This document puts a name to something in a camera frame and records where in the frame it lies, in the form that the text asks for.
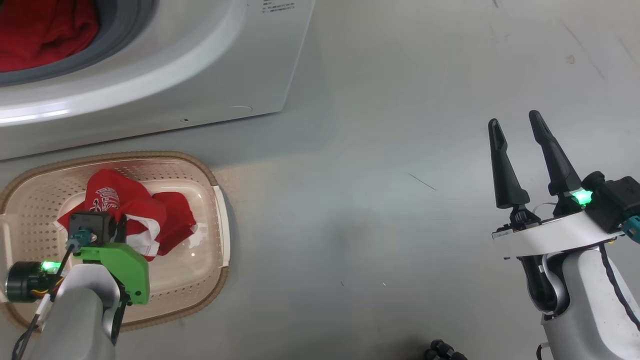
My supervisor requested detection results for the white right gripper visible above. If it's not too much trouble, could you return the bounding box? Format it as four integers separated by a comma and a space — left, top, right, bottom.
488, 110, 629, 259

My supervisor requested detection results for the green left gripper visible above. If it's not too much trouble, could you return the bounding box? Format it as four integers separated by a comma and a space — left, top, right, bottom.
74, 242, 151, 306

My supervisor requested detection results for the red jersey with white trim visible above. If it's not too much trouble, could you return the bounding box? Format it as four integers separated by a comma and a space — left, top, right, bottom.
56, 168, 199, 262

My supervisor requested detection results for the red garment with black number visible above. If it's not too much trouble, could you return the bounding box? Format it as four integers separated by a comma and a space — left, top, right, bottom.
0, 0, 100, 74

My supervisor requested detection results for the cream perforated laundry basket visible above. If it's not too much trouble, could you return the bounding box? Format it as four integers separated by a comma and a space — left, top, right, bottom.
0, 151, 232, 332

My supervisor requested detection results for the white front-load washing machine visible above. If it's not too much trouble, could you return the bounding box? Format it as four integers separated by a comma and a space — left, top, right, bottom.
0, 0, 317, 161

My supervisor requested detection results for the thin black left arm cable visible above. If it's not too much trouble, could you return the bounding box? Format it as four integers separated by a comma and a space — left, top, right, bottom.
11, 239, 84, 360

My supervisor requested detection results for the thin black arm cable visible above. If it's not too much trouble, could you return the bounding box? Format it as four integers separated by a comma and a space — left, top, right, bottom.
11, 239, 84, 360
598, 242, 640, 332

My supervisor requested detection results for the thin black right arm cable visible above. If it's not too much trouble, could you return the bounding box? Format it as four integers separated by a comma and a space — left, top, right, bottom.
598, 242, 640, 332

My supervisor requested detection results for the black ribbed hose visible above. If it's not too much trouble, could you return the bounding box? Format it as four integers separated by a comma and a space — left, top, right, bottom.
423, 338, 469, 360

